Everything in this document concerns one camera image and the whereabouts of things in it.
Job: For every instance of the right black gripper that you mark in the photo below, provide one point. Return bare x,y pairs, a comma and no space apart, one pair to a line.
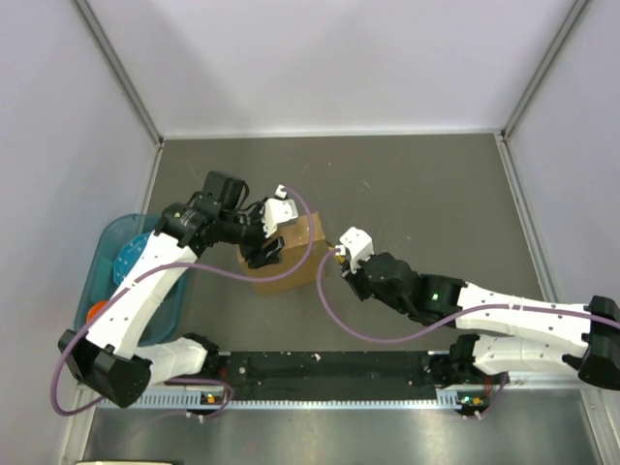
355,279

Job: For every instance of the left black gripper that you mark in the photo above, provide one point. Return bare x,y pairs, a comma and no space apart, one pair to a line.
257,256

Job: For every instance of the brown cardboard express box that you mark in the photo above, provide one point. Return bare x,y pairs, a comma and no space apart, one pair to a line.
296,237

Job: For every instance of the yellow utility knife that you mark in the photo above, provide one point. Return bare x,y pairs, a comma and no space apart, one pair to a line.
339,253

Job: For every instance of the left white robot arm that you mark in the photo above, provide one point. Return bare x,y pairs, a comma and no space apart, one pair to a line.
106,354

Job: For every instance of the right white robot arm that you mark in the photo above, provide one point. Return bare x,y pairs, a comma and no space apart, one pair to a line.
500,332

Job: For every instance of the blue perforated plate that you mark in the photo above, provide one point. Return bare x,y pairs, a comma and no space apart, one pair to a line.
128,256

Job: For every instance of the teal plastic bin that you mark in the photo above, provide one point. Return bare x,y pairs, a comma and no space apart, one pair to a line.
100,286

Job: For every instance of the orange cup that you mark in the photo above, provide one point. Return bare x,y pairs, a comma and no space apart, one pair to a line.
95,309

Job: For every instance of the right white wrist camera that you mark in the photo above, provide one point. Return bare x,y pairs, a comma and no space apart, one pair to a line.
359,245

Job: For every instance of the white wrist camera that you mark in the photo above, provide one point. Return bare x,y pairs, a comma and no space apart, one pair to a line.
359,245
277,211

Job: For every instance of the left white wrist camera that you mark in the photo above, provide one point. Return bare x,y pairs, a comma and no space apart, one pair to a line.
277,211

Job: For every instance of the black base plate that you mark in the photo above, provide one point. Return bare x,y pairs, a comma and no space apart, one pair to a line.
340,376

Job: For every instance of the grey cable duct rail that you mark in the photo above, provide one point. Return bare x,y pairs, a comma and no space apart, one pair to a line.
195,400

